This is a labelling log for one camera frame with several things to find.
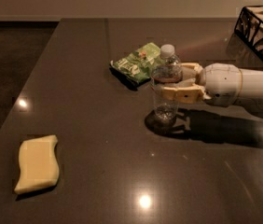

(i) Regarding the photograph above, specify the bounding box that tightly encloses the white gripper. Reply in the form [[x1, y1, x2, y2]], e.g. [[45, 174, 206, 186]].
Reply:
[[157, 63, 242, 106]]

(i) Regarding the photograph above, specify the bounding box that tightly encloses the green chip bag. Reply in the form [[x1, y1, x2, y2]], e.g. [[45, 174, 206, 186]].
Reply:
[[110, 42, 160, 84]]

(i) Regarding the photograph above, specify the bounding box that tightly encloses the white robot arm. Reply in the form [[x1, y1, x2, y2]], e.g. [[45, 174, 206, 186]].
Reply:
[[154, 63, 263, 107]]

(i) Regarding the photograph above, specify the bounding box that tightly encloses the yellow sponge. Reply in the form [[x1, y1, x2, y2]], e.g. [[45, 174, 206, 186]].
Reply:
[[14, 135, 60, 195]]

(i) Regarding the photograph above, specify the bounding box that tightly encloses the clear plastic water bottle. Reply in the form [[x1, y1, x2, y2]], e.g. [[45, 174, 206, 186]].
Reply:
[[151, 44, 182, 124]]

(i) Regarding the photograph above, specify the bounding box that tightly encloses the black wire basket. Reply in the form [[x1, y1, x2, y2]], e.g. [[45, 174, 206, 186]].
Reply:
[[234, 6, 263, 62]]

